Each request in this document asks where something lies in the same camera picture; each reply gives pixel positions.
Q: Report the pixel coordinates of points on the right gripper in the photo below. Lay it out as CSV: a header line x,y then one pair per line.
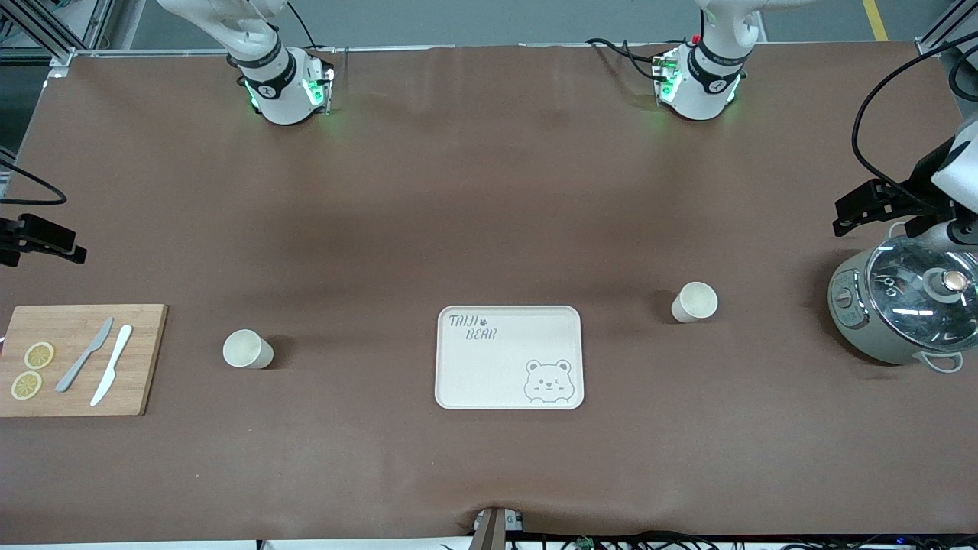
x,y
30,233

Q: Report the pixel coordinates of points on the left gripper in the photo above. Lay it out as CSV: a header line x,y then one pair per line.
x,y
922,177

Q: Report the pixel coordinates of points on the white IKEA cup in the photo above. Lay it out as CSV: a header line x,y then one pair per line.
x,y
244,347
697,300

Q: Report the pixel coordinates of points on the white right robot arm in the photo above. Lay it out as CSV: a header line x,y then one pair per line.
x,y
279,92

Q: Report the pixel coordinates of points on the glass pot lid with knob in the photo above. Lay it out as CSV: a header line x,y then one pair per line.
x,y
909,305

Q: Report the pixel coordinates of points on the lemon slice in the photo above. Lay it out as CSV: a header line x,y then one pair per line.
x,y
39,355
27,385

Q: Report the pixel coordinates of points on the grey plastic knife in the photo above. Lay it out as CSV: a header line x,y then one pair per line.
x,y
84,355

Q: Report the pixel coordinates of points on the grey-green electric cooking pot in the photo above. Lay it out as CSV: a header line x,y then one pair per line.
x,y
856,328

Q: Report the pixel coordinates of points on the white plastic knife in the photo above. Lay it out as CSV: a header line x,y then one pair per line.
x,y
111,365

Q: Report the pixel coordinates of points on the wooden cutting board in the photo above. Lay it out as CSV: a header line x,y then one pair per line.
x,y
145,359

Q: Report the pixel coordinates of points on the cream tray with bear print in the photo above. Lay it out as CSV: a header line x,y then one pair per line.
x,y
504,367

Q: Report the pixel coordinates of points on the aluminium frame strut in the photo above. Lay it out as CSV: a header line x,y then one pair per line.
x,y
941,27
65,55

